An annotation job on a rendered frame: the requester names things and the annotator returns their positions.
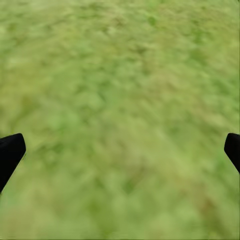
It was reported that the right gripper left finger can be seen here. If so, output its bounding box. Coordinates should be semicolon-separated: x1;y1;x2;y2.
0;133;26;193

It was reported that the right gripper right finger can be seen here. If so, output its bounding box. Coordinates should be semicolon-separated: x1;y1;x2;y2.
224;133;240;173

